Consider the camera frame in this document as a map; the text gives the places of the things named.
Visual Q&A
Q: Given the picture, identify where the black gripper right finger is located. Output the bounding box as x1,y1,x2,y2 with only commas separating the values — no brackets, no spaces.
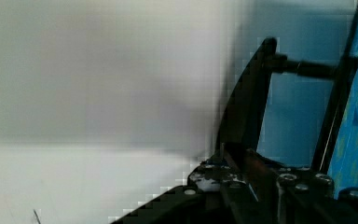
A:
244,148,286,212

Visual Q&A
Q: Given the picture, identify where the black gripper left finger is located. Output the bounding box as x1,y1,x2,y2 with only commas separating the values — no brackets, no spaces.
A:
187,143,246,192

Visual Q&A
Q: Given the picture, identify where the blue oven door with handle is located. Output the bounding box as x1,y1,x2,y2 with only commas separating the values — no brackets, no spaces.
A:
213,0,358,200

